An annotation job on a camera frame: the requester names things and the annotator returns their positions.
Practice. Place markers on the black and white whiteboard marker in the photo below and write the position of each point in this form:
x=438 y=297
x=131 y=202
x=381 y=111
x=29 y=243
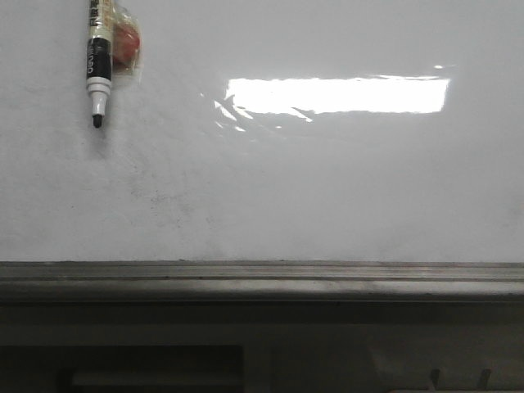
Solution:
x=99 y=63

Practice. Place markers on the white whiteboard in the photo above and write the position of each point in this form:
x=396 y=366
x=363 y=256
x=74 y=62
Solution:
x=268 y=130

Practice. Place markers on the grey metal whiteboard tray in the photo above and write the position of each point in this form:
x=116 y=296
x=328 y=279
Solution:
x=253 y=281

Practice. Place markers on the red magnet taped to marker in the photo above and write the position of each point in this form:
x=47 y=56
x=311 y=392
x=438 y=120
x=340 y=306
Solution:
x=127 y=41

